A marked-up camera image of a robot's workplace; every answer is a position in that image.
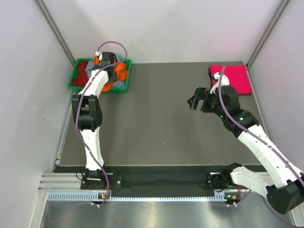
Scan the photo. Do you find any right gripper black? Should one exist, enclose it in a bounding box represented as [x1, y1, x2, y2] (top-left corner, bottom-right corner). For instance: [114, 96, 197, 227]
[187, 86, 227, 119]

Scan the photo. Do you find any orange t shirt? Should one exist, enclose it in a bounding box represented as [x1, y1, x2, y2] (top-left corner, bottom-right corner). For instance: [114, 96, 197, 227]
[93, 56, 128, 92]

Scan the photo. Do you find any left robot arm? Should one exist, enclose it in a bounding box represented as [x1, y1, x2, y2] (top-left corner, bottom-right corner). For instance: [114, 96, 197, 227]
[71, 52, 118, 191]

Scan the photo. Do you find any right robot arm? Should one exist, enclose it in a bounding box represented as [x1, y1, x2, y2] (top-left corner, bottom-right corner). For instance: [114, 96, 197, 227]
[187, 85, 304, 214]

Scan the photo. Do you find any grey-blue t shirt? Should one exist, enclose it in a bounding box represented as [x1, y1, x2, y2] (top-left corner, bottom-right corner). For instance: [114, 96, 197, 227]
[85, 52, 125, 88]

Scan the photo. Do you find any dark red t shirt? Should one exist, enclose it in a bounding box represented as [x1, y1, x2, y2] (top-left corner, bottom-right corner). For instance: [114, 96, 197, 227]
[71, 61, 88, 88]

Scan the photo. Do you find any green plastic bin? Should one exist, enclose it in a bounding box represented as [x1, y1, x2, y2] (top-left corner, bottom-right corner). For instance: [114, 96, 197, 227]
[67, 58, 132, 94]

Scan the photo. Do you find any folded pink t shirt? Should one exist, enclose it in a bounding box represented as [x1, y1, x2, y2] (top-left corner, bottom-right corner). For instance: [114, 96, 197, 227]
[209, 64, 252, 95]

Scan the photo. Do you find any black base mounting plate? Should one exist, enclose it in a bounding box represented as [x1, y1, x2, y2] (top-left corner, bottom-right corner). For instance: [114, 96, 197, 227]
[80, 172, 242, 192]

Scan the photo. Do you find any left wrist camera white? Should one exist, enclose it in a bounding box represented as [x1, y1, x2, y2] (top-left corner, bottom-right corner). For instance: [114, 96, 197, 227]
[95, 51, 102, 60]

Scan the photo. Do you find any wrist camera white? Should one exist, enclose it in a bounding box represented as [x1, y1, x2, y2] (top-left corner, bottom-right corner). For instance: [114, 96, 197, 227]
[95, 51, 102, 60]
[210, 72, 230, 94]

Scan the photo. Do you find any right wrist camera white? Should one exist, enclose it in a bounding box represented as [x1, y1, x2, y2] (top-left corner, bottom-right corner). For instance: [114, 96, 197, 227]
[210, 72, 230, 94]

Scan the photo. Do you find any aluminium corner post left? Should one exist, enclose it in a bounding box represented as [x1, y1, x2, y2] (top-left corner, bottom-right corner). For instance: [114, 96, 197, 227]
[34, 0, 76, 66]

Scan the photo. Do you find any aluminium corner post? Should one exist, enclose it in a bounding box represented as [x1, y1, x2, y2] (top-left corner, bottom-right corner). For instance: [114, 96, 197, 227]
[246, 0, 291, 69]
[34, 0, 76, 66]

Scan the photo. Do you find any slotted cable duct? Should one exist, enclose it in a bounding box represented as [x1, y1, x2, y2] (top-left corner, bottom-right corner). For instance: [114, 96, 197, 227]
[47, 192, 237, 202]

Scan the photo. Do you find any aluminium corner post right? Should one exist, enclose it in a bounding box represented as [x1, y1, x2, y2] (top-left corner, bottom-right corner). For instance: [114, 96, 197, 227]
[246, 0, 291, 69]

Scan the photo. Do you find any aluminium front rail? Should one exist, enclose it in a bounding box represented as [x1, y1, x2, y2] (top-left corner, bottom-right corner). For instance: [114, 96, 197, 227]
[38, 173, 82, 191]

